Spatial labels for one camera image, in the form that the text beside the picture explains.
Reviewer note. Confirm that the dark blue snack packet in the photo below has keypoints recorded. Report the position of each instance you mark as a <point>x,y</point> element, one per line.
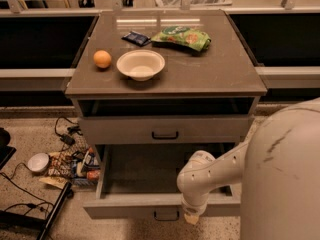
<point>137,38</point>

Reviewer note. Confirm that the grey drawer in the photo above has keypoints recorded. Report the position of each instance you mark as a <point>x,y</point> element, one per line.
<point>139,180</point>
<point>165,129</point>

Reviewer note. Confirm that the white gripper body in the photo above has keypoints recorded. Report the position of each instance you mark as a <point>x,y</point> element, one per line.
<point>192,210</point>

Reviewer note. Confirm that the grey drawer cabinet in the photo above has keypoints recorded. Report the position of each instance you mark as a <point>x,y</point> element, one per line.
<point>219,82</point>

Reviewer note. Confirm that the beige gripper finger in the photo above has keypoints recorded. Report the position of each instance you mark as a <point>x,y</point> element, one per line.
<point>191,219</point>

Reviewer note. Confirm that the small white bowl on floor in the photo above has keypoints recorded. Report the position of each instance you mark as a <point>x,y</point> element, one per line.
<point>38,163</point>

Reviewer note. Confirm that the grey top drawer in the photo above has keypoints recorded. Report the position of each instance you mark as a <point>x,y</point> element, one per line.
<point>165,129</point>

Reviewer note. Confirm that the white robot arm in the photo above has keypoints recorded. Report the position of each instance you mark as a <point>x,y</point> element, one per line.
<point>279,170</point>

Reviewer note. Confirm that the black stand base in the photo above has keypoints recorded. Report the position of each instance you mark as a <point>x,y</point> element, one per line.
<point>38,217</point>

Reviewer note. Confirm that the orange fruit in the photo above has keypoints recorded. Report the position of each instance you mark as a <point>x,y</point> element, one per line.
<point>102,59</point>

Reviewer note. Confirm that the pile of snack packages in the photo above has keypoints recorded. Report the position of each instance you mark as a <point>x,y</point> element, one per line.
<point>79,167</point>

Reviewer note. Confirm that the white paper bowl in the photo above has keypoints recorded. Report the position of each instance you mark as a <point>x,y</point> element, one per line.
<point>140,65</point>

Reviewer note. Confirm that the green chip bag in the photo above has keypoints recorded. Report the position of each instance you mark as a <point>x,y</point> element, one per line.
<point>183,36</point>

